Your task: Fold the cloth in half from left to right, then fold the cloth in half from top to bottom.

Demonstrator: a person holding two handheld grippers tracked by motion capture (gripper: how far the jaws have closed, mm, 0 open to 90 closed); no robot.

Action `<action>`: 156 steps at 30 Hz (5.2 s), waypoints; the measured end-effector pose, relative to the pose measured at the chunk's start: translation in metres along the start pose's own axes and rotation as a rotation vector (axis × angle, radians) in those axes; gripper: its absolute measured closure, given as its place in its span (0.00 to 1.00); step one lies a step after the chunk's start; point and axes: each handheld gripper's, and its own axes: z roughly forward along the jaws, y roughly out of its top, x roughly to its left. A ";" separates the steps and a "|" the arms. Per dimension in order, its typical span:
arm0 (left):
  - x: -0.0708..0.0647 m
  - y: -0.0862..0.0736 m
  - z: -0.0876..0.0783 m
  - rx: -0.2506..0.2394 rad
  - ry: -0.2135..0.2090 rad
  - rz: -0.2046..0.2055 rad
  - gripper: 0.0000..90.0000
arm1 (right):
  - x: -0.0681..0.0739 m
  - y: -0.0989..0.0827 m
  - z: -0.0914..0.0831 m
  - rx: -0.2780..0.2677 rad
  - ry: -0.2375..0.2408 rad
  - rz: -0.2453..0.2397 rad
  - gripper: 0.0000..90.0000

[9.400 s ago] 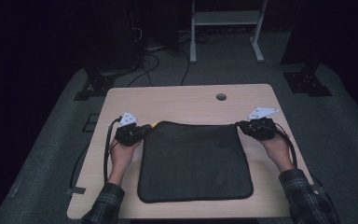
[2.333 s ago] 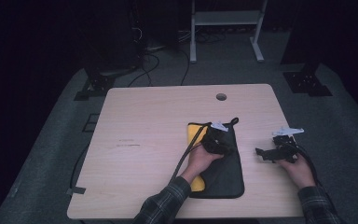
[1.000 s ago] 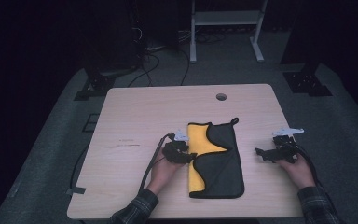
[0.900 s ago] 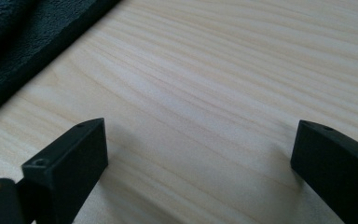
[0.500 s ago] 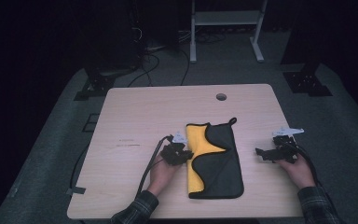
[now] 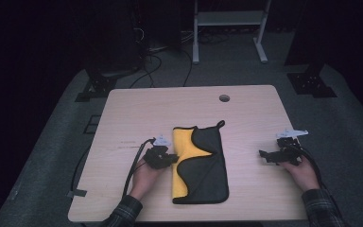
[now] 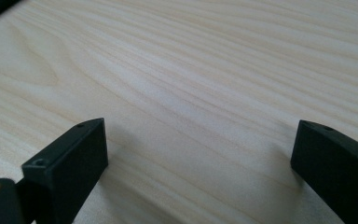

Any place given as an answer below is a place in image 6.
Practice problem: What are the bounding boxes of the person's left hand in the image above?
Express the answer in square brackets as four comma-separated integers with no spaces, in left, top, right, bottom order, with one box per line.
[129,157,165,201]

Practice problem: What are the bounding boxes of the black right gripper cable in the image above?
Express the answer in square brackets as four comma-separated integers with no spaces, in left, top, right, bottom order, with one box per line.
[291,144,326,190]

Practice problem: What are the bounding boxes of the black stand base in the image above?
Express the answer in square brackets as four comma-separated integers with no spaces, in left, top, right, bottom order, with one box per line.
[286,64,338,99]
[75,70,118,103]

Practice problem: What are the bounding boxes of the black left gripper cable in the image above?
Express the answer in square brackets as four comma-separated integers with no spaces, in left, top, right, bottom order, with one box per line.
[122,137,156,200]

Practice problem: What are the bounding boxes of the yellow and black cloth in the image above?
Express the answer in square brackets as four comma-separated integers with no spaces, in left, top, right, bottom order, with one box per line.
[171,119,230,205]

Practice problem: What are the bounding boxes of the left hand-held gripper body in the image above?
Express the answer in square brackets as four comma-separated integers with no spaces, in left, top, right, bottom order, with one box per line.
[143,134,173,169]

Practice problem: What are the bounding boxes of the white metal stand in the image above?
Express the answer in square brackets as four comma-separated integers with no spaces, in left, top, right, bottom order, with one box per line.
[192,0,272,65]

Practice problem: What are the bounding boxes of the thin black cable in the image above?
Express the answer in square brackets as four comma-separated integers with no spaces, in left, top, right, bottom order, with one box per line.
[71,146,91,193]

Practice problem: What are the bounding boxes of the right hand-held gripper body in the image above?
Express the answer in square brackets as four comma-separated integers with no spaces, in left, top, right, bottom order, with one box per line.
[275,129,309,166]

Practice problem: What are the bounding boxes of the person's right hand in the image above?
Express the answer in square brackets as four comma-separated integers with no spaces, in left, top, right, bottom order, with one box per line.
[282,155,321,193]

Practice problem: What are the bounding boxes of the black floor cables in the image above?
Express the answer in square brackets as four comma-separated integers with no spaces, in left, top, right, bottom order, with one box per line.
[129,29,231,89]

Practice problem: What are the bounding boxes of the grey tape strip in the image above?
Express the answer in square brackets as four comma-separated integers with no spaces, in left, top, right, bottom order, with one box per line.
[66,188,88,199]

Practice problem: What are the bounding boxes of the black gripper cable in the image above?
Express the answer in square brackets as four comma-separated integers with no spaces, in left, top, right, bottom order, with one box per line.
[122,137,156,200]
[291,144,326,190]

